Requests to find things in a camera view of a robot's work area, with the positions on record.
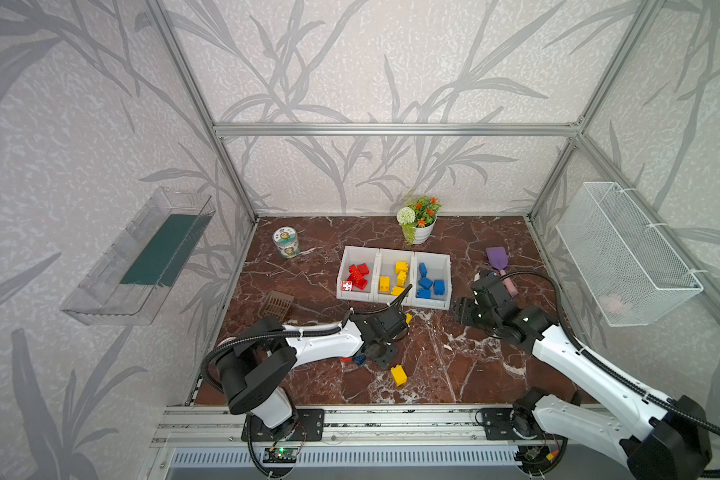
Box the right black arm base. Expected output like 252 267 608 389
474 388 568 443

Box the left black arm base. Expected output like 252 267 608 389
241 408 326 443

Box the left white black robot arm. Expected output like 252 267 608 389
200 286 411 440

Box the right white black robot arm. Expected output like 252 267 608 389
451 274 720 479

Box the purple pink scoop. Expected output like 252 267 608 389
486 247 518 297

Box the left white bin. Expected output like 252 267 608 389
335 246 380 302

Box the white bin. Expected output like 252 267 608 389
372 249 415 306
410 252 452 310
335 246 380 302

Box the middle white bin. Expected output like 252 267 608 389
372 249 415 306

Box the right white bin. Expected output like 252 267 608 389
410 252 452 310

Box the brown slotted scoop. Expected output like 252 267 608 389
259 291 294 321

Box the white potted flower plant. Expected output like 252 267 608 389
395 195 442 246

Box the pink item in basket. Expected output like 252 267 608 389
598 294 628 315

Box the green circuit board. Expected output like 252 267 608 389
262 447 300 465

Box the green mat in shelf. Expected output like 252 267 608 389
120 214 197 285

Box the white wire mesh basket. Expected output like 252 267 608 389
556 182 704 327

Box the aluminium front rail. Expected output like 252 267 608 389
149 403 637 448

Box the clear plastic wall shelf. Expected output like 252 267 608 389
61 187 216 326

